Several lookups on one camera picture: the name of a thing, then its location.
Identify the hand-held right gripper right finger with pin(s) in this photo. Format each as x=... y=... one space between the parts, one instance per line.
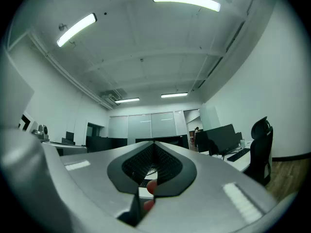
x=206 y=195

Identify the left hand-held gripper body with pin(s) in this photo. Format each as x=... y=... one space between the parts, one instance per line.
x=14 y=93

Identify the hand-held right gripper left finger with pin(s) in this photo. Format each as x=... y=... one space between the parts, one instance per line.
x=97 y=173

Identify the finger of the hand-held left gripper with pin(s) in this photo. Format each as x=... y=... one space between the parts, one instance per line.
x=26 y=169

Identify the black keyboard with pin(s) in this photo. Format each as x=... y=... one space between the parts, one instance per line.
x=239 y=154

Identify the clear sanitizer bottle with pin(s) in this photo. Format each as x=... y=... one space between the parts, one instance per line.
x=242 y=143

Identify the large black monitor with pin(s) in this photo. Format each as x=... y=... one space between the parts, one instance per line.
x=170 y=139

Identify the long ceiling light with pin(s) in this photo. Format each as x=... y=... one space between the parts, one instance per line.
x=187 y=0
x=76 y=29
x=127 y=100
x=174 y=95

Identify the ceiling air conditioner unit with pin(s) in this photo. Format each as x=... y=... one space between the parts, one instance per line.
x=112 y=94

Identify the grey fisheye camera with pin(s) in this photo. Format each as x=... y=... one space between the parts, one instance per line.
x=41 y=131

